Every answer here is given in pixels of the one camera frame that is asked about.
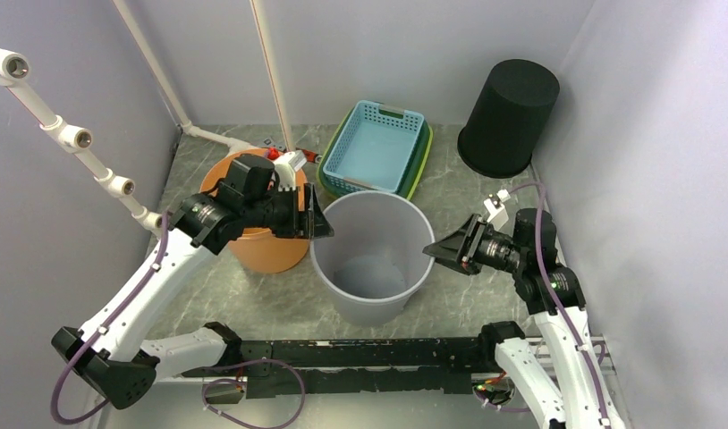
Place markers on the black plastic bucket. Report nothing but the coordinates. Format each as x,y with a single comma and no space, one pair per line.
508,118

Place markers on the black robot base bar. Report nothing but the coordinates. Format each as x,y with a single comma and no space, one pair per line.
267,377

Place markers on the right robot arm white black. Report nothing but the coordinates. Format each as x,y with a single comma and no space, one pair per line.
574,395

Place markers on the small red clip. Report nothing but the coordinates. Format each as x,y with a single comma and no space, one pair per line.
312,157

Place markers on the orange plastic bucket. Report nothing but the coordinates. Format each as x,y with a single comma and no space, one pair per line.
258,249

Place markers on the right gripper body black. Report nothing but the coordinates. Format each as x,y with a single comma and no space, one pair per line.
497,251

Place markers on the aluminium rail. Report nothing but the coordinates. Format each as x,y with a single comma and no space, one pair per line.
457,354

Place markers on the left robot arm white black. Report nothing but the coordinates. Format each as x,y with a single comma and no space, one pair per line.
110,351

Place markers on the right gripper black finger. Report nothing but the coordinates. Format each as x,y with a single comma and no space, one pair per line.
448,251
461,240

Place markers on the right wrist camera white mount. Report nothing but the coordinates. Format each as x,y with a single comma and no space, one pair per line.
497,214

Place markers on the grey plastic bucket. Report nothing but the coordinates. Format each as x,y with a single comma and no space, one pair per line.
374,262

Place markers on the green plastic basket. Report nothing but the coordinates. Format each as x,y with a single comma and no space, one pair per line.
417,166

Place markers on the white pvc pipe frame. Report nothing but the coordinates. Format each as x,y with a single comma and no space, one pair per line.
15,69

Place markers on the light blue plastic basket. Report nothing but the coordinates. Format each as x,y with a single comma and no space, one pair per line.
373,148

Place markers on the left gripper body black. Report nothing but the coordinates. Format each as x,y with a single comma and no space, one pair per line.
279,211

